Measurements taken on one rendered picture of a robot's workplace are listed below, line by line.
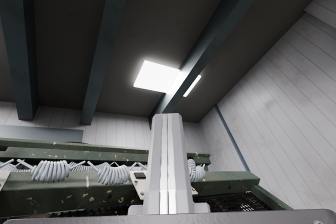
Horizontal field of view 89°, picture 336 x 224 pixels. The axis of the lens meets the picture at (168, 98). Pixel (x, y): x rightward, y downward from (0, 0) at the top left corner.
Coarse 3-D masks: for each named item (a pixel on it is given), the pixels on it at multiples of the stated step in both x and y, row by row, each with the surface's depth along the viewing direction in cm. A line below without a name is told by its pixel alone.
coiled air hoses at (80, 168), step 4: (60, 160) 103; (0, 164) 85; (8, 164) 87; (16, 164) 91; (64, 164) 103; (68, 164) 103; (72, 164) 102; (100, 164) 111; (104, 164) 111; (108, 164) 113; (116, 164) 119; (200, 164) 161; (0, 168) 85; (4, 168) 84; (8, 168) 85; (12, 168) 86; (16, 168) 88; (76, 168) 101; (80, 168) 102; (84, 168) 103; (88, 168) 104; (92, 168) 110; (100, 168) 108; (128, 168) 118
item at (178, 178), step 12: (168, 120) 10; (180, 120) 10; (168, 132) 9; (180, 132) 9; (168, 144) 8; (180, 144) 8; (168, 156) 8; (180, 156) 8; (168, 168) 7; (180, 168) 7; (168, 180) 7; (180, 180) 7; (168, 192) 6; (180, 192) 6; (168, 204) 6; (180, 204) 6; (192, 204) 6; (204, 204) 7
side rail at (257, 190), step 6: (252, 186) 123; (258, 186) 124; (252, 192) 122; (258, 192) 118; (264, 192) 117; (264, 198) 115; (270, 198) 112; (276, 198) 114; (270, 204) 111; (276, 204) 108; (282, 204) 108
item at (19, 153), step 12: (0, 156) 88; (12, 156) 91; (24, 156) 94; (36, 156) 96; (48, 156) 99; (60, 156) 103; (72, 156) 106; (84, 156) 110; (96, 156) 114; (108, 156) 118; (120, 156) 123; (132, 156) 128; (144, 156) 133; (204, 168) 165
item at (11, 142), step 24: (0, 144) 50; (24, 144) 53; (48, 144) 56; (72, 144) 60; (96, 144) 65; (48, 168) 56; (72, 168) 58; (96, 168) 62; (120, 168) 64; (192, 168) 82
